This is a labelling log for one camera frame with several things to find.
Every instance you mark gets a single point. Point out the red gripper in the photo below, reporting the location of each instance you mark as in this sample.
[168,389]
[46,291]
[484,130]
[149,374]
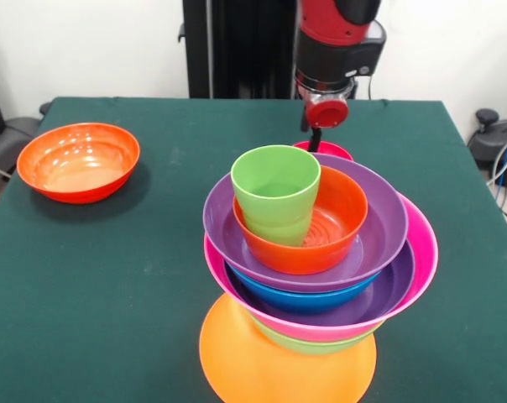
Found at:
[329,114]

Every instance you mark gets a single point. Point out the small crimson bowl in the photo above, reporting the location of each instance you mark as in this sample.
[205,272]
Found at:
[333,149]

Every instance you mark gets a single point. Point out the green cup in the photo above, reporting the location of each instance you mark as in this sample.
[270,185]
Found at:
[274,172]

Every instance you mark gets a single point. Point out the small red-orange bowl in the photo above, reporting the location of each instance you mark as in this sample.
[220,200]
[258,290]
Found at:
[341,210]

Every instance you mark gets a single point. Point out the purple bowl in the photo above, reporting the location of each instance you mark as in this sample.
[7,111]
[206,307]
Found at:
[392,294]
[220,226]

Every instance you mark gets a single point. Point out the pink bowl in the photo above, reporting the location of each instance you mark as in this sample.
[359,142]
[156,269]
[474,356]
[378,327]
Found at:
[425,252]

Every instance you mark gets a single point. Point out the blue bowl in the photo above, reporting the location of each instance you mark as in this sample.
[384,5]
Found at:
[304,300]

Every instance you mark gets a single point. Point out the green bowl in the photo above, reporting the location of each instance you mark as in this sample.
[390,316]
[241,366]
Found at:
[316,346]

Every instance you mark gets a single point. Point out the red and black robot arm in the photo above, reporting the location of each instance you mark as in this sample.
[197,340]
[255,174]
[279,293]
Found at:
[337,42]

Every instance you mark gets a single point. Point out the large red-orange bowl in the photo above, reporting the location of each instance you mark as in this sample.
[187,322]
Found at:
[77,159]

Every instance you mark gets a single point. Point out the dark green tablecloth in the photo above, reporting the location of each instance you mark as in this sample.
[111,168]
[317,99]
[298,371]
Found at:
[111,294]

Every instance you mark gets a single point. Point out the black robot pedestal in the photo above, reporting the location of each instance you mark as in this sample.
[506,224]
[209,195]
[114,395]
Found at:
[236,50]

